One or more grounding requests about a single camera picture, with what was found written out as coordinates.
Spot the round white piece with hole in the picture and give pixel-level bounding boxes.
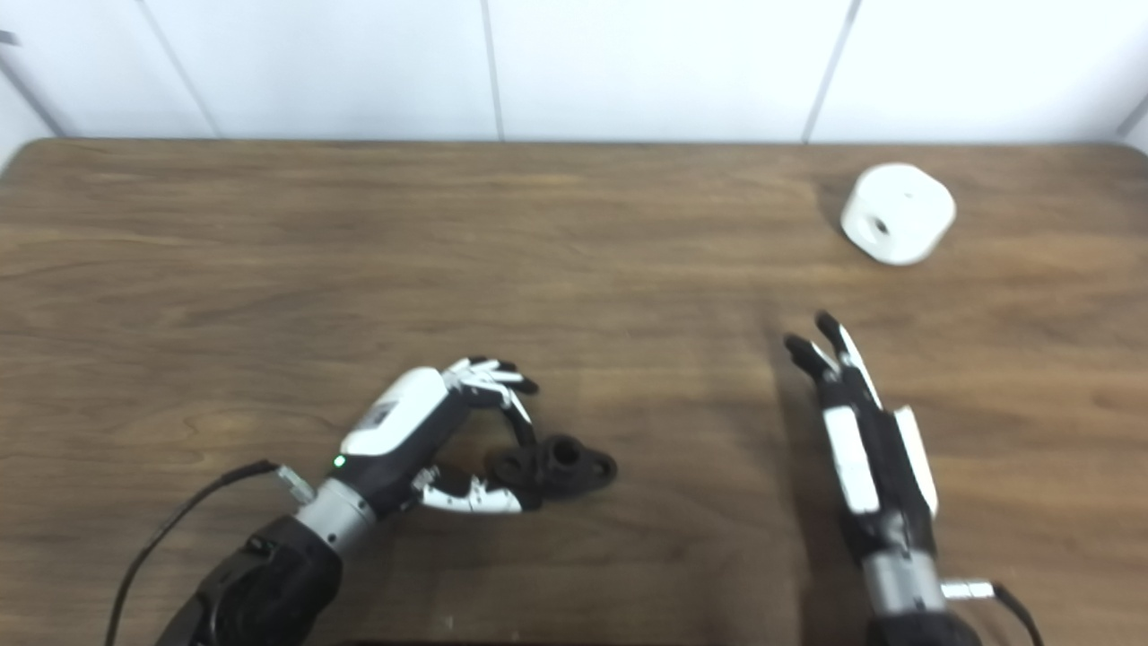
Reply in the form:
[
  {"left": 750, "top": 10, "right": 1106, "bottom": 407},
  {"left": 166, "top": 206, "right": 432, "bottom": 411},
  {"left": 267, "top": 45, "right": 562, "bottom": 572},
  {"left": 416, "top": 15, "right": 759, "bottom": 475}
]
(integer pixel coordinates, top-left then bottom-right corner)
[{"left": 840, "top": 162, "right": 957, "bottom": 266}]

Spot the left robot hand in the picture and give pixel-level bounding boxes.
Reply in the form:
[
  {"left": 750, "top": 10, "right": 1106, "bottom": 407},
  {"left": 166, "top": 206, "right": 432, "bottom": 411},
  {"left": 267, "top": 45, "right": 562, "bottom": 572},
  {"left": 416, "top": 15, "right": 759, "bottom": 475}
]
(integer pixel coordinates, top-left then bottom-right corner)
[{"left": 339, "top": 357, "right": 542, "bottom": 520}]

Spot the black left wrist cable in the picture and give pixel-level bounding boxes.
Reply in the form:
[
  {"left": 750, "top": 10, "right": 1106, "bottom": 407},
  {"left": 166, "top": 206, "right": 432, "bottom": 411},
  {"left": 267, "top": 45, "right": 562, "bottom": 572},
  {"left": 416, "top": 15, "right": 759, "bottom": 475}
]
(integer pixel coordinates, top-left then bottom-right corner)
[{"left": 106, "top": 460, "right": 317, "bottom": 646}]

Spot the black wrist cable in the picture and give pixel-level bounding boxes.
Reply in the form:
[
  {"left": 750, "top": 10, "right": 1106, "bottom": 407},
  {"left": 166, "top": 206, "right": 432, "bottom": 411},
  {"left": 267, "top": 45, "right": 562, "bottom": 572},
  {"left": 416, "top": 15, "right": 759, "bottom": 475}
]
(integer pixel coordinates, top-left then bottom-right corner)
[
  {"left": 942, "top": 580, "right": 1047, "bottom": 646},
  {"left": 106, "top": 460, "right": 317, "bottom": 646}
]

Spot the black flanged holder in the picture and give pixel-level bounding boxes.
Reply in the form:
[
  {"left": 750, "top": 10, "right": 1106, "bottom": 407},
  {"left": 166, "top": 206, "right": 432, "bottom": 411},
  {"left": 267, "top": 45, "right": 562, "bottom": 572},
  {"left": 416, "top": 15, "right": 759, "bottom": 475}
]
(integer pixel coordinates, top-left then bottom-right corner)
[{"left": 486, "top": 435, "right": 619, "bottom": 505}]

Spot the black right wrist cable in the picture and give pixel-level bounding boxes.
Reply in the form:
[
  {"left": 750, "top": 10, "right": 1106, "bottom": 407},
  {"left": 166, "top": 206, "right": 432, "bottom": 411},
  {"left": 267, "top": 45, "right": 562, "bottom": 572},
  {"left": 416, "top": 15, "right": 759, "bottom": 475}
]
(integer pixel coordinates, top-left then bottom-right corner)
[{"left": 942, "top": 580, "right": 1047, "bottom": 646}]

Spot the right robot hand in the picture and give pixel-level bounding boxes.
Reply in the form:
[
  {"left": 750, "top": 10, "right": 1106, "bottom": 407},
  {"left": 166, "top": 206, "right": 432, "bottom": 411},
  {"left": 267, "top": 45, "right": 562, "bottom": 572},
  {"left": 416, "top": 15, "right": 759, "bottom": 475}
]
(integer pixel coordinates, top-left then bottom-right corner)
[{"left": 784, "top": 311, "right": 940, "bottom": 563}]

